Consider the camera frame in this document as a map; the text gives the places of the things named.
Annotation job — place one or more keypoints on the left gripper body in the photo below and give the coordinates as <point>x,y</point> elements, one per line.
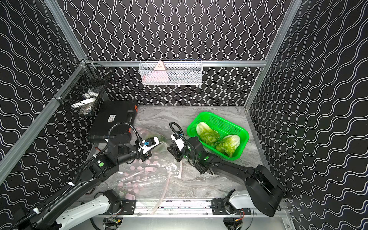
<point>141,152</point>

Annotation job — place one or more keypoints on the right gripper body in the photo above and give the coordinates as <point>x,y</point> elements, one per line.
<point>179,155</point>

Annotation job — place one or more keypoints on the zip-top bag with cabbage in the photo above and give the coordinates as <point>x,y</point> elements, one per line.
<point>138,175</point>
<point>149,191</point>
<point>161,155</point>

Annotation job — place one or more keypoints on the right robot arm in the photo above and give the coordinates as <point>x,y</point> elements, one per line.
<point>262,188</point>

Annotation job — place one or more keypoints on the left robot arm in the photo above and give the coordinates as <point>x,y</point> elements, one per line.
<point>124,145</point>

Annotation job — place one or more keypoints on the black tool case orange latches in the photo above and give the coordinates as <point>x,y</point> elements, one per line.
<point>111,113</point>

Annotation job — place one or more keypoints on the green perforated plastic basket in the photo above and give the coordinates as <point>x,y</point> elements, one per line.
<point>224,128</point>

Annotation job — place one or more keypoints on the pink triangular card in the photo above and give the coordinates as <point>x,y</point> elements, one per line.
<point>159,74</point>

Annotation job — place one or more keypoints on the white items in black basket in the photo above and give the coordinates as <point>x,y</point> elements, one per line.
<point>84,106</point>

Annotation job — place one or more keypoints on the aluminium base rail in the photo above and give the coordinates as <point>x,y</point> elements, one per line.
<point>185,208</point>

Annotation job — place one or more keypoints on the white wire wall basket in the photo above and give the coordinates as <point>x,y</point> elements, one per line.
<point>180,72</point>

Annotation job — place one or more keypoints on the black wire wall basket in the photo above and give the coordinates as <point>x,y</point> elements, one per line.
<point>91,76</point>

